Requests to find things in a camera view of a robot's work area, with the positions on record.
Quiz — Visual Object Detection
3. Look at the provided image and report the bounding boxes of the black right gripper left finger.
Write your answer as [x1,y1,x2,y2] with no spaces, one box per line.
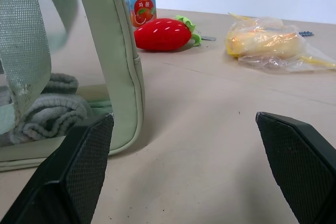
[0,112,115,224]

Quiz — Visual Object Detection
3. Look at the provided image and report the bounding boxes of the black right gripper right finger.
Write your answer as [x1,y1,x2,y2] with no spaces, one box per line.
[256,111,336,224]

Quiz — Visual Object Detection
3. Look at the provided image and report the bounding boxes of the pale green transparent bag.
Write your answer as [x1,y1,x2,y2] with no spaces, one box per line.
[0,0,146,173]

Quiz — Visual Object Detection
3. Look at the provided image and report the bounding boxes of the grey-green knitted cloth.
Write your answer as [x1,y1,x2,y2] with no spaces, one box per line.
[9,72,94,145]

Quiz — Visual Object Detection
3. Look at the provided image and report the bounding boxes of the bread in clear plastic bag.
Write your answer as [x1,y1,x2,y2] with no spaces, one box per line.
[226,12,336,73]

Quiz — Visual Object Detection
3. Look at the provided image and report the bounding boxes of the red plush strawberry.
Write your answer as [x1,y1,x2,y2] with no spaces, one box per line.
[133,15,203,52]

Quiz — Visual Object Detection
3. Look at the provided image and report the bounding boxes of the blue grapefruit drink can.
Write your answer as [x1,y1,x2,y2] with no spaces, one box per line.
[128,0,158,28]

